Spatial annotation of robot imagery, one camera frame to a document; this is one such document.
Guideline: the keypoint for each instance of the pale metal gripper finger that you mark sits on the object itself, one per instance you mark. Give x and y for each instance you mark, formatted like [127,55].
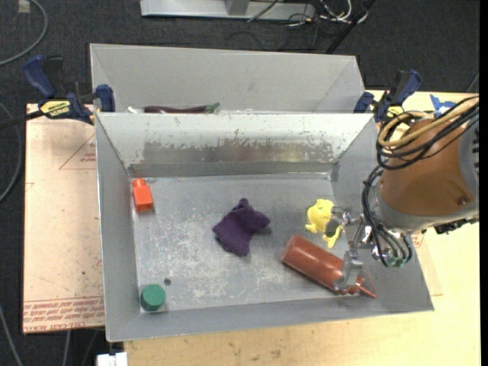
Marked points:
[340,219]
[350,271]

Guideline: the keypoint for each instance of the yellow toy animal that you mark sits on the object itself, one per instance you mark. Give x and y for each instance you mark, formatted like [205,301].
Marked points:
[319,216]

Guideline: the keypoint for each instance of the red-brown squeeze bottle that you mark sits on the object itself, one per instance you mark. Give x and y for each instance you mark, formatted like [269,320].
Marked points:
[312,262]

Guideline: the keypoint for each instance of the purple cloth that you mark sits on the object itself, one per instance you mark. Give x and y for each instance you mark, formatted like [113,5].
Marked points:
[241,228]

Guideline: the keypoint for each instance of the grey metal bin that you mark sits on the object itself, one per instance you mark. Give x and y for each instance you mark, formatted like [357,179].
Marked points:
[228,273]

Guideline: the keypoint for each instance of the orange small block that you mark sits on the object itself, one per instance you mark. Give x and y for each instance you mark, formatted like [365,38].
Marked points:
[142,200]

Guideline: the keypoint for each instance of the green round block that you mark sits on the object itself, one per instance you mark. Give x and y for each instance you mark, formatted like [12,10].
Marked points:
[152,298]

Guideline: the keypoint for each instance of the brown cardboard board red print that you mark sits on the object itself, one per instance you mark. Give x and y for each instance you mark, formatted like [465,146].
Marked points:
[61,219]

